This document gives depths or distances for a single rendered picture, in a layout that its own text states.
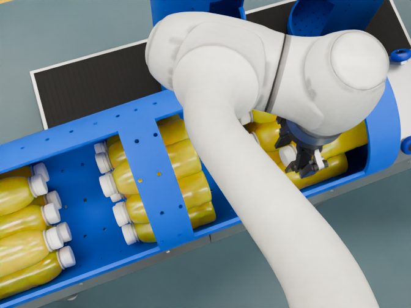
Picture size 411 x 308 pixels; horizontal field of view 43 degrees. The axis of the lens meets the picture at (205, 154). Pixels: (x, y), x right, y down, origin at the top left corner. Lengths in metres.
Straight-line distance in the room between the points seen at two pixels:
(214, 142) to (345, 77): 0.18
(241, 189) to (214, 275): 1.61
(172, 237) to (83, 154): 0.30
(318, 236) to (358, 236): 1.76
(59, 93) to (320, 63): 1.60
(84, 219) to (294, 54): 0.65
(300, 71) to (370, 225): 1.61
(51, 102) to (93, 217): 1.03
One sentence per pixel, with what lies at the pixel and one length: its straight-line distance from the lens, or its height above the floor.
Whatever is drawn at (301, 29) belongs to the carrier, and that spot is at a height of 0.16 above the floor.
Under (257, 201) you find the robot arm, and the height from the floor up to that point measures 1.62.
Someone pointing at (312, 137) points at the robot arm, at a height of 1.37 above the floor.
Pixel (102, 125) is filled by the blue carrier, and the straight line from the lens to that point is 0.91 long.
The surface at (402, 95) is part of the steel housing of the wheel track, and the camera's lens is 1.32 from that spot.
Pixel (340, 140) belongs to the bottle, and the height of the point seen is 1.12.
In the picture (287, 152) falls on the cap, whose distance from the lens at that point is 1.00.
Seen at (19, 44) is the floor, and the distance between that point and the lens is 2.41.
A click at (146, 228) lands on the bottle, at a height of 1.07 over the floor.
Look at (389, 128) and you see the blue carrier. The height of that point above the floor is 1.20.
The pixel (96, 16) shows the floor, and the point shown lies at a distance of 2.40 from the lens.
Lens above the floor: 2.06
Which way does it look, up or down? 75 degrees down
